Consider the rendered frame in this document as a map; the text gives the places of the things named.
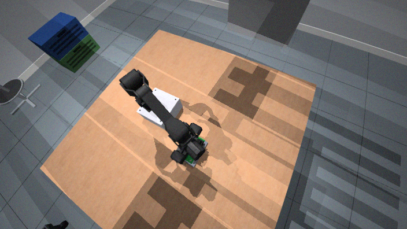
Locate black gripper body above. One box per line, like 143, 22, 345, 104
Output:
171, 123, 202, 164

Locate green board with square handle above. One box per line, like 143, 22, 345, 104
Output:
185, 137, 205, 164

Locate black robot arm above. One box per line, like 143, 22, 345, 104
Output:
119, 69, 205, 161

